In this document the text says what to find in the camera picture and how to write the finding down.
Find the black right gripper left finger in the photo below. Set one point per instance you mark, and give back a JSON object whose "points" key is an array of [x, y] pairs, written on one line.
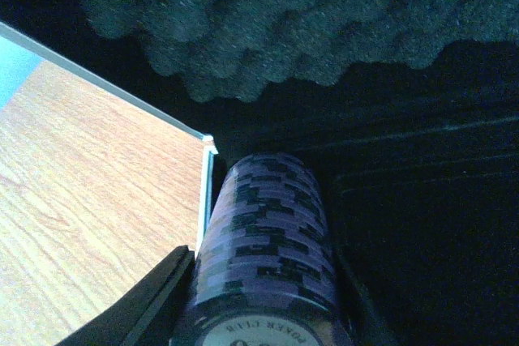
{"points": [[147, 314]]}

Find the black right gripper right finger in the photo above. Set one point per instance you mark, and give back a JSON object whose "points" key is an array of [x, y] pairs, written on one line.
{"points": [[370, 327]]}

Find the purple chip stack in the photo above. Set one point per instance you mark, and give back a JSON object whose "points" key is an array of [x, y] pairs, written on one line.
{"points": [[264, 273]]}

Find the aluminium poker case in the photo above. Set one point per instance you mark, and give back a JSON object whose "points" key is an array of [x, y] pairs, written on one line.
{"points": [[406, 110]]}

